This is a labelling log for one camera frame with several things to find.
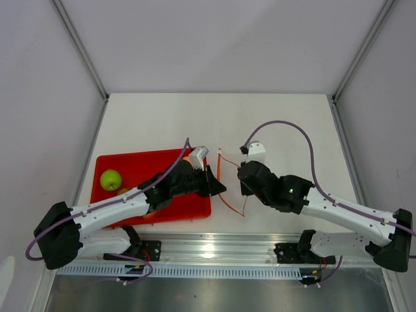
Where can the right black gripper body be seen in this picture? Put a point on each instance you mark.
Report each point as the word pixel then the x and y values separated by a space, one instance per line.
pixel 246 191

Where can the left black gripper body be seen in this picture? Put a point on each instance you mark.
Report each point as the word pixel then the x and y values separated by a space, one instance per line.
pixel 195 184

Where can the orange peach with leaf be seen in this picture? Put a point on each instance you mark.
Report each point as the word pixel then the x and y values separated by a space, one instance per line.
pixel 187 159

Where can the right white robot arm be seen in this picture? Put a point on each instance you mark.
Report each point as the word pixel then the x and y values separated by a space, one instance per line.
pixel 372 234

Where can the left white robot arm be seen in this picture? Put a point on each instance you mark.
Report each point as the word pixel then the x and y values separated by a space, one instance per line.
pixel 60 233

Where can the small orange peach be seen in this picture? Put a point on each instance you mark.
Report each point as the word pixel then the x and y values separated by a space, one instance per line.
pixel 122 191

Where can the red plastic tray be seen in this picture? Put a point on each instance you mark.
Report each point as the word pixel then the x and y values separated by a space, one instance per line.
pixel 136 168

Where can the green apple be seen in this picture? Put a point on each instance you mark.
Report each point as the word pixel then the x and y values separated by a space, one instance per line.
pixel 110 180

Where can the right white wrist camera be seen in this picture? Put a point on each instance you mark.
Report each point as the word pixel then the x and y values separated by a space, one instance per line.
pixel 253 151

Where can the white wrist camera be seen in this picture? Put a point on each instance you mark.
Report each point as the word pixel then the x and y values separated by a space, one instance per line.
pixel 197 157
pixel 253 151

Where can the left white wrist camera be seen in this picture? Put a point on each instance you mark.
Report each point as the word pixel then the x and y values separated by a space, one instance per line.
pixel 197 157

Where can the aluminium front rail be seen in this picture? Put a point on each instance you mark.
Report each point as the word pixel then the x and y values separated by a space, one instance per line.
pixel 220 248

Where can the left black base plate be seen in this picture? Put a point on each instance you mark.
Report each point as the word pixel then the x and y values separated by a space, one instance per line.
pixel 150 250

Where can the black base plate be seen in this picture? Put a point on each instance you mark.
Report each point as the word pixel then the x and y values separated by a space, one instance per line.
pixel 292 253
pixel 150 250

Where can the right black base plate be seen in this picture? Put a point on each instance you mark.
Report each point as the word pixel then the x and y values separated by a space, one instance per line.
pixel 292 253

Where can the white slotted cable duct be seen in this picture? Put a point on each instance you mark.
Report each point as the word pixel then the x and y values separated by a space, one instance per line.
pixel 180 271

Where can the left aluminium frame post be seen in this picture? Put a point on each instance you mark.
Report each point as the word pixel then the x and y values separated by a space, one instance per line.
pixel 79 47

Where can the aluminium frame post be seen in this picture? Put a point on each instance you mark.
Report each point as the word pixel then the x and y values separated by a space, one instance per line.
pixel 79 47
pixel 368 41

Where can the right aluminium frame post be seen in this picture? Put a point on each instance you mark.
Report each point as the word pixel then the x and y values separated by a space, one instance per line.
pixel 368 41

